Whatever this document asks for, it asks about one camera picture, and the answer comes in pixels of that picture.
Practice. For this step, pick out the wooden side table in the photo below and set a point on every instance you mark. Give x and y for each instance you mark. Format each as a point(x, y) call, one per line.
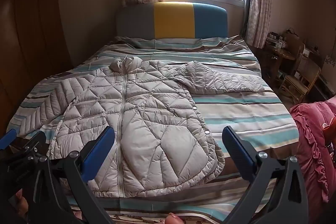
point(271, 58)

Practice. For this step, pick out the grey yellow blue headboard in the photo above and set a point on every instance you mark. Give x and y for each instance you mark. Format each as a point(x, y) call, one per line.
point(164, 20)

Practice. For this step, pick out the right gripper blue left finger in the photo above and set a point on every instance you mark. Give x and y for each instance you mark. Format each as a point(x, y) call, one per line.
point(83, 166)

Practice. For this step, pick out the person's left hand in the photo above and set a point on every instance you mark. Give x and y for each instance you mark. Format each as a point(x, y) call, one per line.
point(20, 203)

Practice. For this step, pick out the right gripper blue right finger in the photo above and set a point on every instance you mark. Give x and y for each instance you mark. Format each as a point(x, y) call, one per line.
point(276, 191)

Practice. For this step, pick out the items on side table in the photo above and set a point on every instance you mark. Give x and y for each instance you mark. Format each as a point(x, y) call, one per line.
point(275, 40)

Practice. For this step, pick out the wooden rattan chair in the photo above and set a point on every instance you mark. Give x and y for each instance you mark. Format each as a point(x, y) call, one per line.
point(301, 79)

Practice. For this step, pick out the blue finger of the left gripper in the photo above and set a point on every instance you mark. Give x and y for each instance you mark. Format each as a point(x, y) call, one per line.
point(8, 138)

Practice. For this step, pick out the striped bed cover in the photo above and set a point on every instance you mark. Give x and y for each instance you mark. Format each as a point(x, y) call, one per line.
point(259, 118)

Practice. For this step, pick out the beige quilted down jacket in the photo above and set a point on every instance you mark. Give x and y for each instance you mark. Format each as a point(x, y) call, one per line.
point(162, 143)

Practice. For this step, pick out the pink ruffled blanket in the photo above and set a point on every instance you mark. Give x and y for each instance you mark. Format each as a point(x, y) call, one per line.
point(316, 156)

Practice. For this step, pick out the person's right hand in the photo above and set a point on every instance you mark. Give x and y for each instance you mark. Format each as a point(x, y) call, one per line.
point(173, 219)

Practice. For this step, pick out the brown wooden wardrobe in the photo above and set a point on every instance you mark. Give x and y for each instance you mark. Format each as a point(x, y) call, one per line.
point(33, 47)

